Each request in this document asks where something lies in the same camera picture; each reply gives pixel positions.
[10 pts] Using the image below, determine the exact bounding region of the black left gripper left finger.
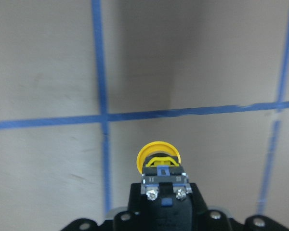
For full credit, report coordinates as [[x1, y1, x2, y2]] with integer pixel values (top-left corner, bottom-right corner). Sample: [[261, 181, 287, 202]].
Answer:
[[62, 183, 144, 231]]

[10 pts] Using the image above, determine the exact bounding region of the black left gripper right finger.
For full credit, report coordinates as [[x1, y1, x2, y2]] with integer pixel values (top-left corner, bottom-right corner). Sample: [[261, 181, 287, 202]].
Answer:
[[190, 183, 289, 231]]

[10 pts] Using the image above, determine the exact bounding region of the yellow push button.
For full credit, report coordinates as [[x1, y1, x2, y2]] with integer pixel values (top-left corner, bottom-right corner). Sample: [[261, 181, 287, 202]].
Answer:
[[136, 141, 193, 231]]

